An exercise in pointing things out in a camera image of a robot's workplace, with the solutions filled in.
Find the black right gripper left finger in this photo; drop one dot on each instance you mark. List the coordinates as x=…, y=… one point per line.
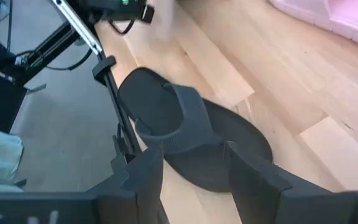
x=129, y=199

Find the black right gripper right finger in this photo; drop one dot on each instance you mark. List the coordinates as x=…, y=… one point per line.
x=259, y=193

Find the black slide sandal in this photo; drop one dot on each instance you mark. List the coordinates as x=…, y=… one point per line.
x=154, y=102

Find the black device with green light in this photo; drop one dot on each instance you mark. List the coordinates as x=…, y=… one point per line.
x=113, y=7

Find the black upright frame post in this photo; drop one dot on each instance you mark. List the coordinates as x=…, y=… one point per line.
x=117, y=99

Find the silver aluminium frame bar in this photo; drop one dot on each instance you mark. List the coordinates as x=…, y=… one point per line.
x=79, y=26

